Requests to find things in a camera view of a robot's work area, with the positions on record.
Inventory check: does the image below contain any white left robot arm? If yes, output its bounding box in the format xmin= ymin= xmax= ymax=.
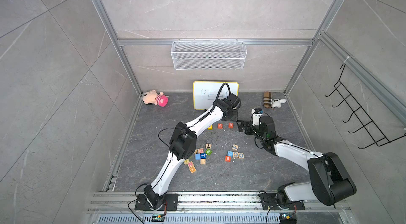
xmin=144 ymin=93 xmax=241 ymax=210

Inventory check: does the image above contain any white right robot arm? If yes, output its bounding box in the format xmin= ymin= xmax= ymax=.
xmin=237 ymin=114 xmax=357 ymax=209

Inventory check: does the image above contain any plaid white plush toy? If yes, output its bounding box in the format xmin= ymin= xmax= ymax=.
xmin=263 ymin=92 xmax=287 ymax=109

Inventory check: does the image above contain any yellow framed whiteboard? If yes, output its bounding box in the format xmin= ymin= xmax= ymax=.
xmin=193 ymin=81 xmax=239 ymax=110

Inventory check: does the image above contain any green 2 block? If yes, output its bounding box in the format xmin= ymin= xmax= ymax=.
xmin=205 ymin=149 xmax=213 ymax=155

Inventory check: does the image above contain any orange wooden block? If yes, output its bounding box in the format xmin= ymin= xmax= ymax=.
xmin=189 ymin=166 xmax=196 ymax=174

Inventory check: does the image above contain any pink striped plush pig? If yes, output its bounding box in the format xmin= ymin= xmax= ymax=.
xmin=142 ymin=90 xmax=169 ymax=107

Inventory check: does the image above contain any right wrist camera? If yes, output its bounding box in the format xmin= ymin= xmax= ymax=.
xmin=251 ymin=108 xmax=263 ymax=126

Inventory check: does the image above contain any white wire mesh basket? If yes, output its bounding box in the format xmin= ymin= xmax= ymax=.
xmin=171 ymin=41 xmax=247 ymax=70

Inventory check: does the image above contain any black wire hook rack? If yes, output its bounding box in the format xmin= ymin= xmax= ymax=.
xmin=324 ymin=64 xmax=406 ymax=150

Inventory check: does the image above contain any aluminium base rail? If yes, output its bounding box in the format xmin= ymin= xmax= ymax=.
xmin=85 ymin=191 xmax=357 ymax=224

